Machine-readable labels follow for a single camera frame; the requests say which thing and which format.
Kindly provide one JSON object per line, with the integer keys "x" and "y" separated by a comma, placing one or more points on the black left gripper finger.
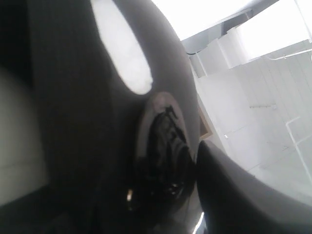
{"x": 235, "y": 202}

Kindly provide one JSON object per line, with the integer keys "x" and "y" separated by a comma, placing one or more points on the black helmet with visor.
{"x": 99, "y": 124}

